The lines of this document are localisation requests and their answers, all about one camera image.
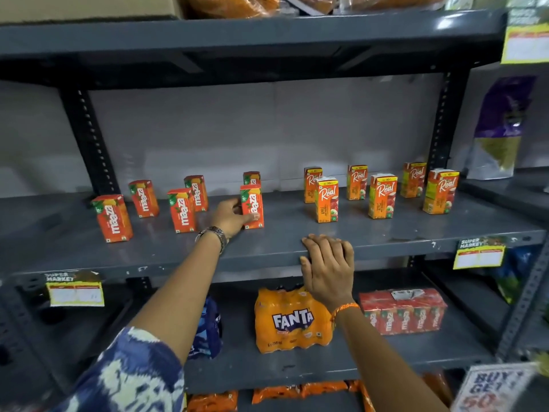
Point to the person's left thumb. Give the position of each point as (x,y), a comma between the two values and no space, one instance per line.
(248,218)

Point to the person's right hand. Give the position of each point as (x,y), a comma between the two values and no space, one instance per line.
(329,278)

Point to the row of red cartons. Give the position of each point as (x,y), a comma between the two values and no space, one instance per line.
(112,218)

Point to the person's left hand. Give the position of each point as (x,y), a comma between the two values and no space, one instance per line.
(227,220)

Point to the person's right little finger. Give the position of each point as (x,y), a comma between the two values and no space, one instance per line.
(348,258)

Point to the yellow white price label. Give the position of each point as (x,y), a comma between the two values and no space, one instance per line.
(526,37)
(479,253)
(75,290)

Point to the row of orange apple cartons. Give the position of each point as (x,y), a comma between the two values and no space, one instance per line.
(382,197)

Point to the person's left forearm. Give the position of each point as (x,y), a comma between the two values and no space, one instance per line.
(182,296)

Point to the blue snack packet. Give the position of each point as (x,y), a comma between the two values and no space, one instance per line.
(209,326)

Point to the orange soda bottle pack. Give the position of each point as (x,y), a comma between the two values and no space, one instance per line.
(291,319)

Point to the person's right middle finger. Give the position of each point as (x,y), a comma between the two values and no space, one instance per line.
(325,251)

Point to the blue green packet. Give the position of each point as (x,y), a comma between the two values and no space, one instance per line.
(513,272)

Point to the white red offer sign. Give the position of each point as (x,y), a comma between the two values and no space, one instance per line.
(493,388)

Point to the grey metal side rack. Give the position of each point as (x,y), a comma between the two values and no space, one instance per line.
(506,190)

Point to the purple and green pouch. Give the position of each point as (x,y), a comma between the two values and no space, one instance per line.
(499,128)

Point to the grey metal shelf rack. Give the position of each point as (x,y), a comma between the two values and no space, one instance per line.
(257,34)

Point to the red mango juice carton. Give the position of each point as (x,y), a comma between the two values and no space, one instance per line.
(253,201)

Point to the brown cardboard box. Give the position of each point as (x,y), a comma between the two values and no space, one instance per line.
(88,6)

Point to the person's right forearm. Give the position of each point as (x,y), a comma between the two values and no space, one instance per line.
(381,364)

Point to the person's right thumb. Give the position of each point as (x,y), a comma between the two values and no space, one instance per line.
(305,272)

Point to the orange snack packet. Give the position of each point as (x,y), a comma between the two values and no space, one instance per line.
(324,387)
(363,396)
(212,402)
(276,393)
(438,386)

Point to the shrink-wrapped red carton pack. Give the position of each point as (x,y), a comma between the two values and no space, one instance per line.
(403,312)

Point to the silver wristwatch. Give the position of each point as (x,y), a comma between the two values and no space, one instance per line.
(215,233)

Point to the clear-wrapped bread packet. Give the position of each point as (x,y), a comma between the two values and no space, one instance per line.
(394,0)
(233,4)

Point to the blue white patterned sleeve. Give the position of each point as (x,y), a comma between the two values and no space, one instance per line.
(128,375)

